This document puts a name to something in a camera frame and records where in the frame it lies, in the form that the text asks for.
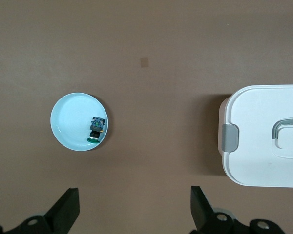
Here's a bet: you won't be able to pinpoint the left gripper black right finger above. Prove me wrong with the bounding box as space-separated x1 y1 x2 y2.
190 185 286 234

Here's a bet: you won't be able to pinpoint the white lunch box grey clips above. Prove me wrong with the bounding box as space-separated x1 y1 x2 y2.
217 84 293 188

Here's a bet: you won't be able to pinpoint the green push-button switch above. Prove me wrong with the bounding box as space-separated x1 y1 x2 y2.
86 116 107 144

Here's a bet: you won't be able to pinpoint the light blue round plate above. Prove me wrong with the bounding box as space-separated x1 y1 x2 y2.
50 92 110 152

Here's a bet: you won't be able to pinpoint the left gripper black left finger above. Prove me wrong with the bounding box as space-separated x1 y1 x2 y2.
0 187 80 234

